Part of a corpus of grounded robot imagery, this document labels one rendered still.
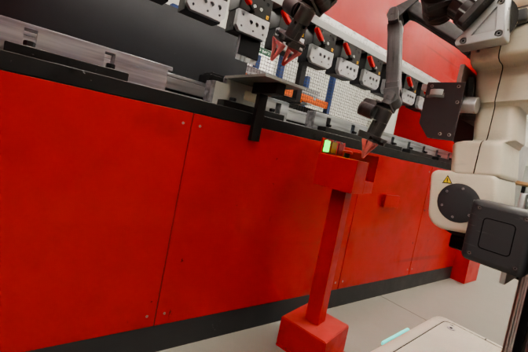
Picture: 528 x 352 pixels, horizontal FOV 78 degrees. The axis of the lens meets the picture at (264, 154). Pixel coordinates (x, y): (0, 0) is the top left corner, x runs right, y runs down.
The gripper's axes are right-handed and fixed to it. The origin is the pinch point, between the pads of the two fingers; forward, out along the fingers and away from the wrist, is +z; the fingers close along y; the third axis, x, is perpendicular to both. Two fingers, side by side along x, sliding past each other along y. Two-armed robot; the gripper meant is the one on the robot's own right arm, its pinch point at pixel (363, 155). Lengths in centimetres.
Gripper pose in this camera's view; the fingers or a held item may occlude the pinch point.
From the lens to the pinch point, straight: 136.2
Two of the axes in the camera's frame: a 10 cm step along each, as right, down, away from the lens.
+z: -3.8, 9.0, 2.0
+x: -6.1, -0.8, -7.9
